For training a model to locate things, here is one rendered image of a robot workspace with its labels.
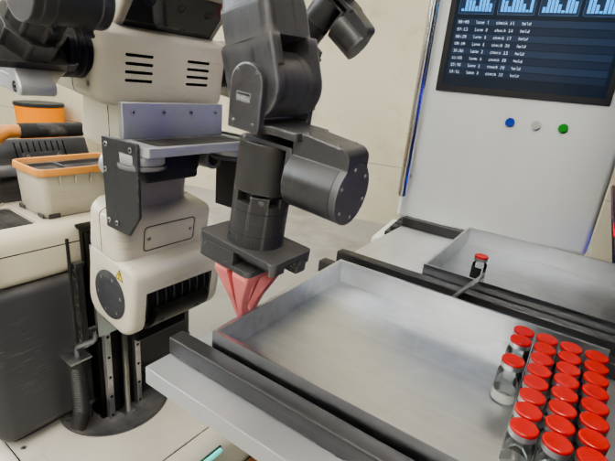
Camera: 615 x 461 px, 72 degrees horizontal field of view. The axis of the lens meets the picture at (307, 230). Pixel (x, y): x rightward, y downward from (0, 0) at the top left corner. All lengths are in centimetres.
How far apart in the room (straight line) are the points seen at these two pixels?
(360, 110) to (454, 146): 267
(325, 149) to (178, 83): 55
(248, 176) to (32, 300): 80
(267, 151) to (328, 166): 6
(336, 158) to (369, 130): 350
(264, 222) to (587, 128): 96
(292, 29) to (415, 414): 36
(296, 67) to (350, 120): 351
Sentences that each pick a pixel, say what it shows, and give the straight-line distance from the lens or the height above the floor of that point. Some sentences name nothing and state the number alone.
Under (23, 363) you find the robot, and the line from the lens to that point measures 119.
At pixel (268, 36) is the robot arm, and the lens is 37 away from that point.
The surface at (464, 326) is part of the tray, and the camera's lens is 60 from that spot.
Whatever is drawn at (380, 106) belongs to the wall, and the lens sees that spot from 383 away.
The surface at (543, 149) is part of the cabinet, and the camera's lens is 124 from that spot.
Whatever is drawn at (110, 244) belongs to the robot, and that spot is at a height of 84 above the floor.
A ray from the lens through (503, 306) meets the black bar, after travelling 64.
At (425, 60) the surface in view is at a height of 124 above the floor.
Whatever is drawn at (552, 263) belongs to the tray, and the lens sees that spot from 90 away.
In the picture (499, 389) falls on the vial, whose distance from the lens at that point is 48.
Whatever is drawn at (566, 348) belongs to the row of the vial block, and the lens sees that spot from 52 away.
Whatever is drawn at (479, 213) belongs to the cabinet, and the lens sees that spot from 127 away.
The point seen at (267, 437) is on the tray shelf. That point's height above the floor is 88.
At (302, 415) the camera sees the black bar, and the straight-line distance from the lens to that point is 38.
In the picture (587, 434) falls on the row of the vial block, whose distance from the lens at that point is 42.
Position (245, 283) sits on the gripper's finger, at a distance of 43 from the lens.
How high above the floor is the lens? 116
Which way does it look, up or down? 19 degrees down
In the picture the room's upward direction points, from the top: 6 degrees clockwise
